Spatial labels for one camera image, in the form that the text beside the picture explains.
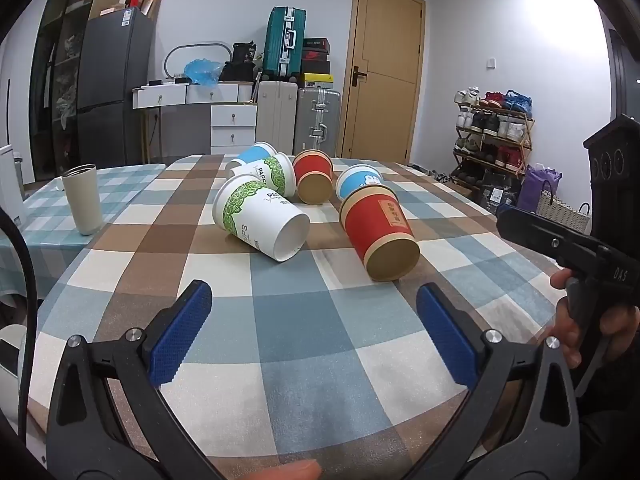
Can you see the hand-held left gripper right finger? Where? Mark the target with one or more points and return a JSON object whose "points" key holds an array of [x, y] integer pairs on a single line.
{"points": [[446, 332]]}

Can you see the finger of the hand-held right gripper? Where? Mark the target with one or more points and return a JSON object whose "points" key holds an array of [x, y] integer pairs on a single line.
{"points": [[542, 234]]}

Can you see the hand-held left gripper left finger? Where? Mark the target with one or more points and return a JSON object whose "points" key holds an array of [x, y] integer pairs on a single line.
{"points": [[181, 327]]}

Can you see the person's right forearm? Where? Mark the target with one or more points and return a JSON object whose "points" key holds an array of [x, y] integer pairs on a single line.
{"points": [[612, 440]]}

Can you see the large red paper cup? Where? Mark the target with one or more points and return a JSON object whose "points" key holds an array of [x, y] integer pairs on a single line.
{"points": [[375, 225]]}

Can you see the large white green-leaf paper cup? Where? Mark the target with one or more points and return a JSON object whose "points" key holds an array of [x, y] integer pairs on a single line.
{"points": [[250, 215]]}

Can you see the blue cartoon paper cup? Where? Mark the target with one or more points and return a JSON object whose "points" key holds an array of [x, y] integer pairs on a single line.
{"points": [[354, 182]]}

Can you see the small white green-leaf paper cup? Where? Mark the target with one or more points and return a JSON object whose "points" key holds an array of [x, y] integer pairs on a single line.
{"points": [[272, 172]]}

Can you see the plain blue white paper cup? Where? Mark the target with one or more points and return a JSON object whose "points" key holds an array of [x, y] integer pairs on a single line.
{"points": [[252, 154]]}

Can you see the small red paper cup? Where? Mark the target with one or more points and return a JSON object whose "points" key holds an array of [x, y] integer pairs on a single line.
{"points": [[311, 172]]}

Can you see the person's right hand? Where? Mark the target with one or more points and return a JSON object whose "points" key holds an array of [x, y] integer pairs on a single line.
{"points": [[567, 335]]}

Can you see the person's left hand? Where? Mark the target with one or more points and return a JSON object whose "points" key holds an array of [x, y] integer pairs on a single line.
{"points": [[295, 471]]}

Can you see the woven basket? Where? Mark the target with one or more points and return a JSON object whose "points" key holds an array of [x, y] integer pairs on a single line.
{"points": [[562, 212]]}

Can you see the purple bag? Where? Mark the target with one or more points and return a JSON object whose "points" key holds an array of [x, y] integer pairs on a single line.
{"points": [[537, 185]]}

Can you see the wooden shoe rack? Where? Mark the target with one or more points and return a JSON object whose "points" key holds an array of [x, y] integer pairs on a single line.
{"points": [[527, 140]]}

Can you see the rows of shoes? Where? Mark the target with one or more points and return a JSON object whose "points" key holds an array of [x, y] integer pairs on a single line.
{"points": [[492, 125]]}

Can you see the brown blue checked tablecloth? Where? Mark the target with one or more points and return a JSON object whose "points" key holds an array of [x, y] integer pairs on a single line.
{"points": [[310, 340]]}

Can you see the beige tumbler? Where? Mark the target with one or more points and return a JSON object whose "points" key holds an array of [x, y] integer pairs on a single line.
{"points": [[82, 200]]}

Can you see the teal checked tablecloth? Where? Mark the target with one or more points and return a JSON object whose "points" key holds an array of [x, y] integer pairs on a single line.
{"points": [[45, 240]]}

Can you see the white dressing table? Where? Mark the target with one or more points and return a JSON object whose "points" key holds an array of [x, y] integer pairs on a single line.
{"points": [[220, 110]]}

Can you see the wooden door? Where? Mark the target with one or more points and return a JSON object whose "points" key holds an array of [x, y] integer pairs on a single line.
{"points": [[382, 80]]}

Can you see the white appliance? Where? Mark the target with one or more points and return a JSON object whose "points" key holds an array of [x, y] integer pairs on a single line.
{"points": [[10, 185]]}

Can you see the white suitcase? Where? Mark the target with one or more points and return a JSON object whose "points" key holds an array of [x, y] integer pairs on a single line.
{"points": [[276, 115]]}

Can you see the silver suitcase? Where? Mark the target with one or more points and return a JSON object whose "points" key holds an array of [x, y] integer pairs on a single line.
{"points": [[317, 120]]}

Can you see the grey refrigerator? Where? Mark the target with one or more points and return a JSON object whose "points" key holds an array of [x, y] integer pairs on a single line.
{"points": [[112, 85]]}

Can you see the blue plastic bag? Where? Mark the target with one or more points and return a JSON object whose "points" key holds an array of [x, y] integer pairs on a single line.
{"points": [[202, 71]]}

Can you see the yellow black shoe box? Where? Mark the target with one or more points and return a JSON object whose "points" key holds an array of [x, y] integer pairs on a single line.
{"points": [[318, 80]]}

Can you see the black bag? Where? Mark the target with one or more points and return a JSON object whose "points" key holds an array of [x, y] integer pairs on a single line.
{"points": [[242, 62]]}

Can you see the oval mirror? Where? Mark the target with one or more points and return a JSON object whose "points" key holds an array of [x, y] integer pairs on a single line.
{"points": [[172, 52]]}

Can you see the dark glass cabinet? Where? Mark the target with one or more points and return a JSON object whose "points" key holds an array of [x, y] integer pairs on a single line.
{"points": [[57, 75]]}

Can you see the black shoe box stack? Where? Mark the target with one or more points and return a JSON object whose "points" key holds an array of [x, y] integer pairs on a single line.
{"points": [[316, 55]]}

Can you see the teal suitcase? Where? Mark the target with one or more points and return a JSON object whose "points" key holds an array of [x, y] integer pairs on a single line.
{"points": [[281, 42]]}

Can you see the cardboard box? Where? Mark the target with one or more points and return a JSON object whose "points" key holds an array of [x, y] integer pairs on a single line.
{"points": [[150, 0]]}

